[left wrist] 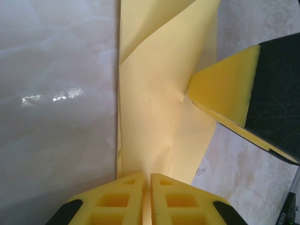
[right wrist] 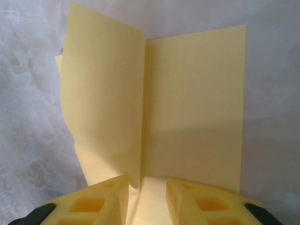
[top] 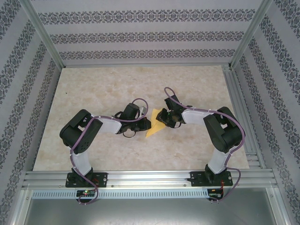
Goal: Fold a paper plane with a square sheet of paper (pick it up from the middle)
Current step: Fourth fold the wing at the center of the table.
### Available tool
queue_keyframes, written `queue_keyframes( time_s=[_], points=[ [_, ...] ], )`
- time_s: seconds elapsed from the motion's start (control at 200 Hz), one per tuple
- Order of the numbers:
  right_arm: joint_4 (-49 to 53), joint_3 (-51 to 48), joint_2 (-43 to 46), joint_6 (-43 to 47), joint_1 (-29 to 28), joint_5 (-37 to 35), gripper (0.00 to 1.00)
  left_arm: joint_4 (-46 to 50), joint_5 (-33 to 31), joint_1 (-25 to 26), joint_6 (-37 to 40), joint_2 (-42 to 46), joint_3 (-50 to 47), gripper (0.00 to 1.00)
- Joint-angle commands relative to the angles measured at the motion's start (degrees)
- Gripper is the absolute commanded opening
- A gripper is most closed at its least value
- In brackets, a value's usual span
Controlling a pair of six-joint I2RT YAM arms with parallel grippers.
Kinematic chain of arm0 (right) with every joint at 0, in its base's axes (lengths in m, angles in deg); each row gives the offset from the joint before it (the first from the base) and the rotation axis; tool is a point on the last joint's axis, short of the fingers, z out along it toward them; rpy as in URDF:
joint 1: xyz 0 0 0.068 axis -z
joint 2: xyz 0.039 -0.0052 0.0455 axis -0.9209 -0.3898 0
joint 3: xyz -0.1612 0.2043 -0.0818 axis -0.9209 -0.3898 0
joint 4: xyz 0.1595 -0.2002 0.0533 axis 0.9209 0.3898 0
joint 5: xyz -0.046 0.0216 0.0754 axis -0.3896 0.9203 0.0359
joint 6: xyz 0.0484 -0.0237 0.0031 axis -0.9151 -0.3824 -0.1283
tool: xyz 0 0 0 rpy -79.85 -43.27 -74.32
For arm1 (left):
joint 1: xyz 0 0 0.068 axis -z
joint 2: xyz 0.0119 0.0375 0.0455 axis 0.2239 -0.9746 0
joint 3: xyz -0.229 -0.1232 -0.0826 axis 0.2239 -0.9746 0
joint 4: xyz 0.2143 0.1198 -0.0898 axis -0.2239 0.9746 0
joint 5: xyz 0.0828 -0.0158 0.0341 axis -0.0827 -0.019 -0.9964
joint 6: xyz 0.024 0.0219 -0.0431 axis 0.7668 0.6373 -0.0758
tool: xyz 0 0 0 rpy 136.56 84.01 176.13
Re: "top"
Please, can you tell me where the yellow paper sheet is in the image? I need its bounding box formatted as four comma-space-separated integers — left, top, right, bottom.
145, 108, 166, 139

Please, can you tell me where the grey metal shelf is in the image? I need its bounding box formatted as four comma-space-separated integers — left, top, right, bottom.
23, 198, 285, 225

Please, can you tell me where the right gripper thin black cable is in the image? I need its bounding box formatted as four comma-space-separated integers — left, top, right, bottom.
167, 120, 182, 129

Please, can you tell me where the gripper thin black cable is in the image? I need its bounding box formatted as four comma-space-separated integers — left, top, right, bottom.
121, 128, 138, 138
167, 120, 182, 129

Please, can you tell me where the left gripper thin black cable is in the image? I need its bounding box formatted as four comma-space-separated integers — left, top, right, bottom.
121, 128, 138, 138

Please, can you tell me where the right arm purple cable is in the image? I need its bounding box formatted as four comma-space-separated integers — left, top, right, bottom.
164, 87, 246, 203

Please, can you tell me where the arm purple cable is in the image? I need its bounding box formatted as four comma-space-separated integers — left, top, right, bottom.
164, 87, 246, 203
70, 97, 149, 206

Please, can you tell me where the long aluminium mounting rail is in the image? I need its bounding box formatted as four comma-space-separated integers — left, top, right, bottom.
22, 170, 275, 188

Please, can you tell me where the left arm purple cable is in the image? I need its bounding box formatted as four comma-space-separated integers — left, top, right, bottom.
70, 97, 149, 206

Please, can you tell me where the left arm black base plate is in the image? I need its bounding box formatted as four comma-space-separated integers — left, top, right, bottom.
66, 172, 108, 188

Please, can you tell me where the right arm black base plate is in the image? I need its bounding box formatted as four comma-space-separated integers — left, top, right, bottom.
190, 171, 233, 188

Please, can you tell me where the slotted grey cable duct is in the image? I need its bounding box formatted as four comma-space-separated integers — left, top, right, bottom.
31, 188, 209, 199

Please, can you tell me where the aluminium side rail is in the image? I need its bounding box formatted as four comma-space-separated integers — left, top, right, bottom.
222, 65, 267, 169

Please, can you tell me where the aluminium frame post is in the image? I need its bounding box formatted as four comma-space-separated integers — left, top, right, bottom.
229, 0, 274, 68
18, 0, 65, 68

